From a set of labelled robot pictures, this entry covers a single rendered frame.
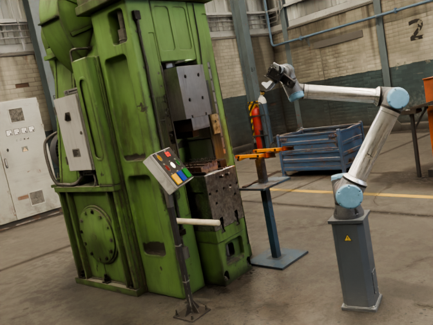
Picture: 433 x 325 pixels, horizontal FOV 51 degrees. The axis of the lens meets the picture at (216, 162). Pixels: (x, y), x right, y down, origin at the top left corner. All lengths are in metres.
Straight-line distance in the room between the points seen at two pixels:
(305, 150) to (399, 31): 4.55
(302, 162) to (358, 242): 4.52
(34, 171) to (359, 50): 7.62
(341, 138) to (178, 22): 3.81
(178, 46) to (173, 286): 1.90
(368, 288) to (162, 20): 2.42
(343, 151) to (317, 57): 5.43
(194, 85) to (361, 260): 1.76
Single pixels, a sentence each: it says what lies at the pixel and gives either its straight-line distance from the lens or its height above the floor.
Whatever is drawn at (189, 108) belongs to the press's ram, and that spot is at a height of 1.44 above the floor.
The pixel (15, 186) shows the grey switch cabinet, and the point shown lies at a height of 0.68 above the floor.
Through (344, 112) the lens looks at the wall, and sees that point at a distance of 11.84.
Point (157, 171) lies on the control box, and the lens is 2.95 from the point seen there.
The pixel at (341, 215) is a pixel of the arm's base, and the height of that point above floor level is 0.63.
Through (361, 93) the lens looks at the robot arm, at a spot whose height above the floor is 1.35.
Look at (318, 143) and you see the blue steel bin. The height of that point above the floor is 0.52.
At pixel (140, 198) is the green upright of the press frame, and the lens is 3.72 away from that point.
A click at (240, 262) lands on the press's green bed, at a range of 3.83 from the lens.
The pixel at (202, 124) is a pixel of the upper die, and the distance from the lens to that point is 3.56.
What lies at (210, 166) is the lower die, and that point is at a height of 0.96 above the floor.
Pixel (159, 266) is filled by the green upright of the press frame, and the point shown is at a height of 0.25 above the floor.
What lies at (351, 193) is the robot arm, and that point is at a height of 0.81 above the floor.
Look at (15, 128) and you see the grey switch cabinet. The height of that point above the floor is 1.62.
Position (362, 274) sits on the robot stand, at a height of 0.25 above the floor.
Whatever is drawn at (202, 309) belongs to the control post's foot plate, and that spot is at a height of 0.01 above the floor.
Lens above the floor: 1.47
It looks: 8 degrees down
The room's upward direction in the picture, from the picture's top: 11 degrees counter-clockwise
